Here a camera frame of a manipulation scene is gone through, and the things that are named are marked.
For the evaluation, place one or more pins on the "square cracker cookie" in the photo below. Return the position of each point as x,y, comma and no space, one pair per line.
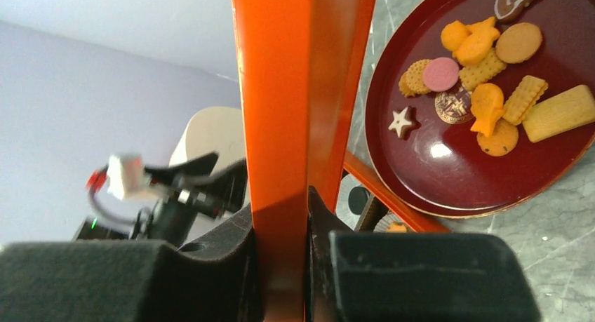
484,71

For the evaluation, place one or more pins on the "orange round cookie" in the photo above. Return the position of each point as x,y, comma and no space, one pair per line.
414,80

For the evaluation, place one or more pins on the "dark red round plate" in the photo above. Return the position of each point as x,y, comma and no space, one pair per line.
440,169

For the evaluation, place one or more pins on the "pink round cookie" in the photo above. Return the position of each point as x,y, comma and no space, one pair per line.
440,74

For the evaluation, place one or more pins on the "yellow rectangular cookie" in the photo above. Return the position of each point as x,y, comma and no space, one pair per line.
560,113

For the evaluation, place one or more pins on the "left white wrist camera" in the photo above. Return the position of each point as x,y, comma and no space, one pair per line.
126,178

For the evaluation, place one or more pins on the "black round cookie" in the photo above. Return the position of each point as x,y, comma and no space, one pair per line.
357,200

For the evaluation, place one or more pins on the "orange tray lid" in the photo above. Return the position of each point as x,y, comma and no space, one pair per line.
299,64

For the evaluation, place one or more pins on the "chocolate chip round cookie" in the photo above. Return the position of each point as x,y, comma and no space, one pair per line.
503,140

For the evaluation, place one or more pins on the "plain round tan cookie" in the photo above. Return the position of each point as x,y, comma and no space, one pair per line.
519,43

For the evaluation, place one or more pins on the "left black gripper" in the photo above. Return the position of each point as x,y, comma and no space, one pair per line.
196,184

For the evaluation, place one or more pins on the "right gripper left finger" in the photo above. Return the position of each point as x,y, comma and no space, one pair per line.
213,278

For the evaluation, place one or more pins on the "orange compartment box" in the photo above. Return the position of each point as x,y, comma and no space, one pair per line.
368,178

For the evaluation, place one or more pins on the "ridged rectangular cookie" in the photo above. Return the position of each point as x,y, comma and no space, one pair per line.
523,99

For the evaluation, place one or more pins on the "white cylindrical container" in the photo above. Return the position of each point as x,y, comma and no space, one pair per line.
213,129

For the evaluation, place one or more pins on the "white star cookie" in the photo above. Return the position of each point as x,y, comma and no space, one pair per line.
404,122

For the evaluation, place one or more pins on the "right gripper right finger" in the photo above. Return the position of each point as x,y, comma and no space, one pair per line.
365,276

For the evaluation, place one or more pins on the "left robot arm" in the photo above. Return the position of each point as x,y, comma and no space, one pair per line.
167,220

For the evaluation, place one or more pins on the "orange fish cookie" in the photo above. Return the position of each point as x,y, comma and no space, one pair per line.
487,106

